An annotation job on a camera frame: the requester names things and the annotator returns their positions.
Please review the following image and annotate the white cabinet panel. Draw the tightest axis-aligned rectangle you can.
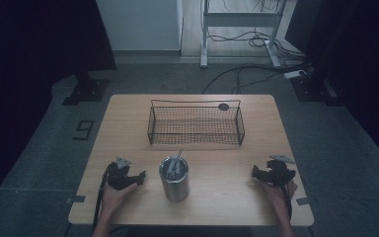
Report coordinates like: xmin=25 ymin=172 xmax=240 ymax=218
xmin=95 ymin=0 xmax=184 ymax=52

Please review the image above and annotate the white power strip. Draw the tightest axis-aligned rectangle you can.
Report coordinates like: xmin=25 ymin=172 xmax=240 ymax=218
xmin=282 ymin=69 xmax=311 ymax=80

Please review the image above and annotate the person's right hand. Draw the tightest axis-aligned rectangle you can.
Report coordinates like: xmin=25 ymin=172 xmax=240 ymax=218
xmin=260 ymin=179 xmax=299 ymax=212

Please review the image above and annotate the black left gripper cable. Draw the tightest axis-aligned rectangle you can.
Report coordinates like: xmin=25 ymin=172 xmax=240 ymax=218
xmin=92 ymin=165 xmax=111 ymax=232

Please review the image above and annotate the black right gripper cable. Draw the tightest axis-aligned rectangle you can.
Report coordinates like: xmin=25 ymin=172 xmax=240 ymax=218
xmin=281 ymin=184 xmax=293 ymax=221

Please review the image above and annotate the white desk frame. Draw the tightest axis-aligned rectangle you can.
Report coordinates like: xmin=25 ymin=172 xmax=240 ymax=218
xmin=199 ymin=0 xmax=289 ymax=69

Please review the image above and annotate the steel tumbler with lid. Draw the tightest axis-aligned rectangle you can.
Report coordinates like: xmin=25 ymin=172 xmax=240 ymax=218
xmin=158 ymin=155 xmax=190 ymax=202

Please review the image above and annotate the person's left hand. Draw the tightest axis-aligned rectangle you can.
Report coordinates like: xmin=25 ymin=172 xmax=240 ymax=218
xmin=101 ymin=182 xmax=139 ymax=215

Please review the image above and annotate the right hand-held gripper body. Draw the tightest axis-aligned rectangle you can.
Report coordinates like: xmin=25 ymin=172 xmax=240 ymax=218
xmin=260 ymin=154 xmax=297 ymax=188

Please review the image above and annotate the person's dark clothing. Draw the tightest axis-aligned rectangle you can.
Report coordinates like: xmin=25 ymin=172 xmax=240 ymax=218
xmin=125 ymin=225 xmax=254 ymax=237

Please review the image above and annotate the tangled floor cable bundle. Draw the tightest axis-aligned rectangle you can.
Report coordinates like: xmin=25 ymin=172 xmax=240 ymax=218
xmin=206 ymin=30 xmax=308 ymax=62

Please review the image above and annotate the black wire mesh basket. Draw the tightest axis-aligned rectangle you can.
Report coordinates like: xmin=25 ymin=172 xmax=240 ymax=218
xmin=146 ymin=99 xmax=247 ymax=147

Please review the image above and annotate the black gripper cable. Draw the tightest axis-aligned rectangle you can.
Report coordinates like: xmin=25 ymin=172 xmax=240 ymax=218
xmin=281 ymin=184 xmax=293 ymax=221
xmin=92 ymin=165 xmax=111 ymax=232

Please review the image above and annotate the dark curtain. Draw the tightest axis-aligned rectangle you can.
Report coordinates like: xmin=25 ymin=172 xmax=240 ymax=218
xmin=0 ymin=0 xmax=118 ymax=218
xmin=283 ymin=0 xmax=379 ymax=166

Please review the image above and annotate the black stand base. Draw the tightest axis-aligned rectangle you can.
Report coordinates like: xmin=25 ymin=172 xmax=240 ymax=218
xmin=61 ymin=70 xmax=111 ymax=107
xmin=290 ymin=72 xmax=343 ymax=107

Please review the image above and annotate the long black floor cable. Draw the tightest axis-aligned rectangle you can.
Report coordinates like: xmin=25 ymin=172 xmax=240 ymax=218
xmin=200 ymin=61 xmax=314 ymax=96

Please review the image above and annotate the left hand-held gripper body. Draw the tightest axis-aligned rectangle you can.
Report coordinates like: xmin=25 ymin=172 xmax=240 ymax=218
xmin=106 ymin=156 xmax=140 ymax=192

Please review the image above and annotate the grey tape strip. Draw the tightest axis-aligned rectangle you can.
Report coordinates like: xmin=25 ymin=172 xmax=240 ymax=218
xmin=296 ymin=196 xmax=318 ymax=206
xmin=65 ymin=195 xmax=87 ymax=204

